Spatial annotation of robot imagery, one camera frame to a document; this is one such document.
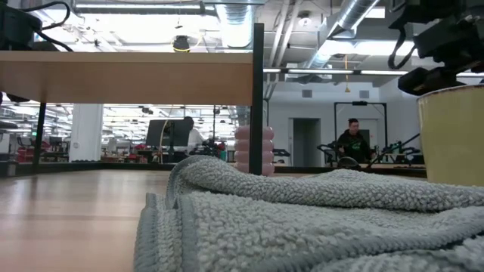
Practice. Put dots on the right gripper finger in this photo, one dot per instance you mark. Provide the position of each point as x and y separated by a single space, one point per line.
431 81

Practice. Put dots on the yellow-green mug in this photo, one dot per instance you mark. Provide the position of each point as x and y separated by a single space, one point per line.
453 143

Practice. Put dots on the pink ribbed mug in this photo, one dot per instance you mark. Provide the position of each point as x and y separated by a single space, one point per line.
242 151

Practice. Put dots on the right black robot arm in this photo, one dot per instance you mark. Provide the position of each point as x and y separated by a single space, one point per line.
423 9

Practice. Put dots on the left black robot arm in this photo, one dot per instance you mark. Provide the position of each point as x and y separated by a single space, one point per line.
15 26

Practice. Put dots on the person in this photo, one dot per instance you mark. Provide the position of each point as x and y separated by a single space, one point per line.
193 138
353 145

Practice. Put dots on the grey terry towel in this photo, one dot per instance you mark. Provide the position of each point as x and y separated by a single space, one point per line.
302 226

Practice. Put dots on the black yellow ceiling device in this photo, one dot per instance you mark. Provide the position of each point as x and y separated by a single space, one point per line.
181 43

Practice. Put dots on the black monitor on stand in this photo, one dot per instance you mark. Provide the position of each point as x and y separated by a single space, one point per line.
168 132

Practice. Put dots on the white pillar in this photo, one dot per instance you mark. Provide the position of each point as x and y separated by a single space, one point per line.
86 132

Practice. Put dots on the silver ceiling duct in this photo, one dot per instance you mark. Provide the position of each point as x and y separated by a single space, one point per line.
351 15

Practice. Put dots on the black metal stand frame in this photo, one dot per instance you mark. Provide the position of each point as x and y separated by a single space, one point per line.
334 124

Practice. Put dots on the wooden shelf with black frame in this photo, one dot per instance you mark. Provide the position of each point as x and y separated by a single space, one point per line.
113 75

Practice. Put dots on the black table edge rail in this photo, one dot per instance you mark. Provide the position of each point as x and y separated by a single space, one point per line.
94 168

